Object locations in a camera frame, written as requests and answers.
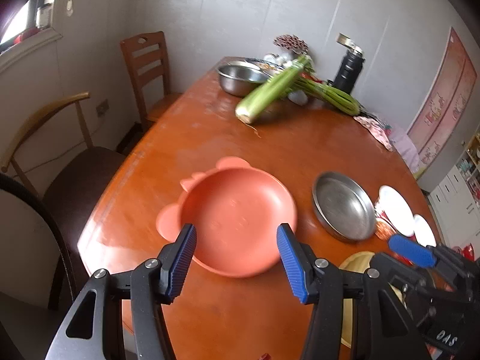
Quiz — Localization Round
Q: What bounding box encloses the small white bowl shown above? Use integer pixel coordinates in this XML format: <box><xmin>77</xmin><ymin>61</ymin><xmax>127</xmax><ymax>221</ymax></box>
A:
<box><xmin>413</xmin><ymin>214</ymin><xmax>437</xmax><ymax>247</ymax></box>

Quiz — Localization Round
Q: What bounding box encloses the yellow wooden plate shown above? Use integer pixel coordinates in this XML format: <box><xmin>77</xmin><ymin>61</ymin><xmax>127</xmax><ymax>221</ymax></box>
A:
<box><xmin>337</xmin><ymin>251</ymin><xmax>406</xmax><ymax>350</ymax></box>

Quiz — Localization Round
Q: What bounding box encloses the large white noodle bowl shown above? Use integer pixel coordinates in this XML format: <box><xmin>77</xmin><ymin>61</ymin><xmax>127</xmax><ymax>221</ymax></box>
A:
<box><xmin>375</xmin><ymin>185</ymin><xmax>414</xmax><ymax>237</ymax></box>

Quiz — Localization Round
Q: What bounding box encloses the shallow stainless steel pan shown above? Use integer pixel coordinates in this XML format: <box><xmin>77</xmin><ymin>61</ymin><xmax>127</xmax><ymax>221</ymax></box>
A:
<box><xmin>312</xmin><ymin>172</ymin><xmax>376</xmax><ymax>243</ymax></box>

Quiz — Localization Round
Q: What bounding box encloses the pink animal-shaped plate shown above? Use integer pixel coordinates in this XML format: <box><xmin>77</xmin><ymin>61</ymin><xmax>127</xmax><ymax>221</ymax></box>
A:
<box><xmin>156</xmin><ymin>157</ymin><xmax>298</xmax><ymax>278</ymax></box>

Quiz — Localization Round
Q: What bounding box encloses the white storage cabinet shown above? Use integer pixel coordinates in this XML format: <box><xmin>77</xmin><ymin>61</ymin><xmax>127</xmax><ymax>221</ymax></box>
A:
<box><xmin>428</xmin><ymin>133</ymin><xmax>479</xmax><ymax>258</ymax></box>

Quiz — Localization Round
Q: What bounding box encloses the curved-back dark seat chair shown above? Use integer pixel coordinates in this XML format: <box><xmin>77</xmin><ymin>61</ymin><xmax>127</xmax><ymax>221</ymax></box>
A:
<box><xmin>1</xmin><ymin>92</ymin><xmax>126</xmax><ymax>272</ymax></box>

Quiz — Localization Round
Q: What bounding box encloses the pink patterned cloth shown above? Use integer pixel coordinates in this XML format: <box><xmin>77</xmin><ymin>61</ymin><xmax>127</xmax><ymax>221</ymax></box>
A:
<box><xmin>354</xmin><ymin>115</ymin><xmax>394</xmax><ymax>152</ymax></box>

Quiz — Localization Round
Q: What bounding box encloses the rear celery bunch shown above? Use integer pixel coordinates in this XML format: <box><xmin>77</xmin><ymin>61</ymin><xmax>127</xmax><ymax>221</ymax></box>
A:
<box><xmin>293</xmin><ymin>77</ymin><xmax>360</xmax><ymax>116</ymax></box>

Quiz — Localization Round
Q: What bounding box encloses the celery bunch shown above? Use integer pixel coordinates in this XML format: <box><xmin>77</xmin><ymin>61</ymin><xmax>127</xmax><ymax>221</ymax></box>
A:
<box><xmin>293</xmin><ymin>77</ymin><xmax>360</xmax><ymax>116</ymax></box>
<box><xmin>235</xmin><ymin>55</ymin><xmax>312</xmax><ymax>125</ymax></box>

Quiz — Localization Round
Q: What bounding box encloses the front celery bunch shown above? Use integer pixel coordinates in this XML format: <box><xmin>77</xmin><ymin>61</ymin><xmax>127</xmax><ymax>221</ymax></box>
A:
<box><xmin>235</xmin><ymin>55</ymin><xmax>312</xmax><ymax>125</ymax></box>

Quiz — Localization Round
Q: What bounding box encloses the black thermos flask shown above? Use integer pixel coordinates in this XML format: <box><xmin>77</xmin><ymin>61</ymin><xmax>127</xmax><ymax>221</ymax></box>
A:
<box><xmin>333</xmin><ymin>33</ymin><xmax>365</xmax><ymax>94</ymax></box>

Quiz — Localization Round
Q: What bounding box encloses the stainless steel mixing bowl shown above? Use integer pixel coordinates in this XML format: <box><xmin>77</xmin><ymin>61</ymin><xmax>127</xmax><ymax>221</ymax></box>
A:
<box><xmin>216</xmin><ymin>64</ymin><xmax>269</xmax><ymax>98</ymax></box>

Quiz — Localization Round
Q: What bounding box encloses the brown wooden slat chair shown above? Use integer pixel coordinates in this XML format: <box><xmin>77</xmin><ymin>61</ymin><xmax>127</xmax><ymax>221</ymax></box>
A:
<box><xmin>120</xmin><ymin>31</ymin><xmax>182</xmax><ymax>132</ymax></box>

